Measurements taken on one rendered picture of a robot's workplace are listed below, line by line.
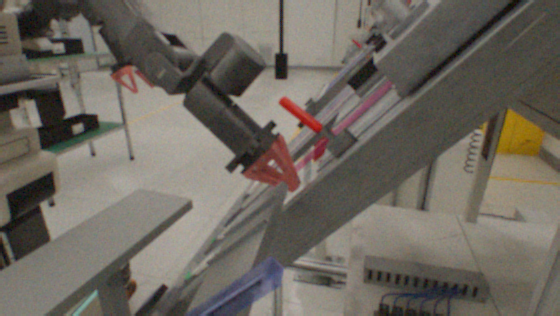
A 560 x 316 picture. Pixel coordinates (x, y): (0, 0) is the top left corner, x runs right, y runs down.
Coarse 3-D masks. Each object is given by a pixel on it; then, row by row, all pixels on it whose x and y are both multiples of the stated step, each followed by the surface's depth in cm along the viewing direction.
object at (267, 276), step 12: (264, 264) 18; (276, 264) 18; (240, 276) 19; (252, 276) 18; (264, 276) 17; (276, 276) 18; (228, 288) 19; (240, 288) 18; (252, 288) 18; (264, 288) 18; (216, 300) 19; (228, 300) 18; (240, 300) 18; (252, 300) 18; (192, 312) 21; (204, 312) 19; (216, 312) 19; (228, 312) 19
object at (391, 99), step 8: (392, 96) 42; (384, 104) 42; (392, 104) 42; (376, 112) 43; (384, 112) 43; (368, 120) 44; (360, 128) 44; (328, 152) 47; (320, 160) 47; (312, 168) 48; (304, 176) 49; (288, 192) 51
